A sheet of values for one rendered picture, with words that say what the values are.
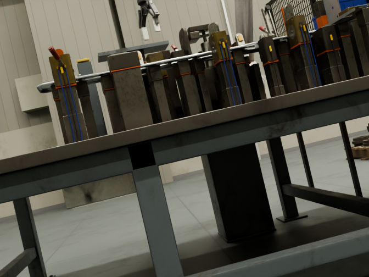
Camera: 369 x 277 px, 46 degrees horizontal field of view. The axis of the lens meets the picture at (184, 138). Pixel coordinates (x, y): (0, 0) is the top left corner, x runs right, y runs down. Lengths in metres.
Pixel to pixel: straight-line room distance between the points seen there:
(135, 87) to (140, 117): 0.12
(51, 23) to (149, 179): 6.77
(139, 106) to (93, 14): 6.20
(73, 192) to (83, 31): 6.38
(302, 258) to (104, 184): 0.70
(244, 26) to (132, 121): 1.08
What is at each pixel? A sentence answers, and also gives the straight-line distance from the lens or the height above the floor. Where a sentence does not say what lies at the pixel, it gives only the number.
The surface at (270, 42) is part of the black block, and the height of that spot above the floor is 0.96.
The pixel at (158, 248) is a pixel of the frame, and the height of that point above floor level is 0.35.
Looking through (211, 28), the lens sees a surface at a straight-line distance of 1.93.
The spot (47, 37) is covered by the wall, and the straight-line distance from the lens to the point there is 7.90.
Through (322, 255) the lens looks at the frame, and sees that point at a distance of 1.44.
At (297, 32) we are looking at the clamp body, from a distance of 1.96.
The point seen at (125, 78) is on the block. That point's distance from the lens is 1.76.
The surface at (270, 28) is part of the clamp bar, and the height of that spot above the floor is 1.10.
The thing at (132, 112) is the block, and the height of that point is 0.79.
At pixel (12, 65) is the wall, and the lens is 8.90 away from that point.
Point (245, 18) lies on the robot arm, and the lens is 2.56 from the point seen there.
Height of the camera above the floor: 0.62
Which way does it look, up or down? 1 degrees up
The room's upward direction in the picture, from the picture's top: 13 degrees counter-clockwise
